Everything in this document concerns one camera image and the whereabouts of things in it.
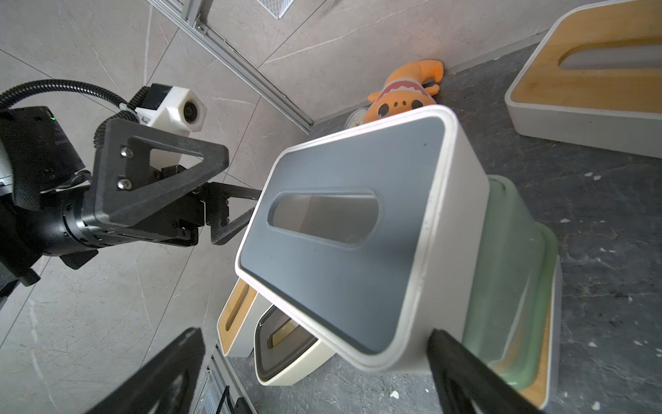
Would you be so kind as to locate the small grey alarm clock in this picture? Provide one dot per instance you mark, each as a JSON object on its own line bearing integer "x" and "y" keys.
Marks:
{"x": 356, "y": 118}

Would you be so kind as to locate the large bamboo lid tissue box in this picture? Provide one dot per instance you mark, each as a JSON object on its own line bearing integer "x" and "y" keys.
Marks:
{"x": 545, "y": 362}

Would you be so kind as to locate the mint green tissue box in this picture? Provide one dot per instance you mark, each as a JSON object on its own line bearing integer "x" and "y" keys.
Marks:
{"x": 512, "y": 287}

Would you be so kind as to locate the white tissue box bamboo lid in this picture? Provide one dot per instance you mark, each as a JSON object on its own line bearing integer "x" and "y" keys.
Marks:
{"x": 595, "y": 80}

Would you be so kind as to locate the cream box dark lid left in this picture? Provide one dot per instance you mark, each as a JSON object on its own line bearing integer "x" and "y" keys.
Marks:
{"x": 284, "y": 351}

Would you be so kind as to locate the white tissue box grey lid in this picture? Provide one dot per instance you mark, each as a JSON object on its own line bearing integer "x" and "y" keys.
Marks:
{"x": 369, "y": 238}

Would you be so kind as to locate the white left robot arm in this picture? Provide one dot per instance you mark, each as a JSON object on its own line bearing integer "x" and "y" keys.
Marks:
{"x": 37, "y": 156}

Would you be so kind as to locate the orange plush fish toy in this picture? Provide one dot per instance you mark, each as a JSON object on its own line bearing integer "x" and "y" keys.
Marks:
{"x": 410, "y": 87}

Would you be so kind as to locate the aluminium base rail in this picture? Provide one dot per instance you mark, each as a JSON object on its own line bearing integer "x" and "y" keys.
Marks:
{"x": 220, "y": 390}

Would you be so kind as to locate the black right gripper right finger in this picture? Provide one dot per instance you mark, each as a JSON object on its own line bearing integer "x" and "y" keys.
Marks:
{"x": 464, "y": 384}

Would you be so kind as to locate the bamboo lid box left edge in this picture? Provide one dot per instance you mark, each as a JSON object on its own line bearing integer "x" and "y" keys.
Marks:
{"x": 239, "y": 318}

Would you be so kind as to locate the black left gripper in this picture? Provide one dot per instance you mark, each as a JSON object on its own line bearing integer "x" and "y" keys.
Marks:
{"x": 103, "y": 222}

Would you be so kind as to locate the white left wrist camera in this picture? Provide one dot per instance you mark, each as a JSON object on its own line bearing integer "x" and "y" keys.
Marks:
{"x": 173, "y": 109}

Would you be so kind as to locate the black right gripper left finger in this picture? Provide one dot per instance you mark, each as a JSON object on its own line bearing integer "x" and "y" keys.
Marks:
{"x": 166, "y": 384}

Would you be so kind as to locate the white wire mesh basket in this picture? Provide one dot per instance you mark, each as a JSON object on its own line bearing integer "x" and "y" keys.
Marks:
{"x": 276, "y": 8}

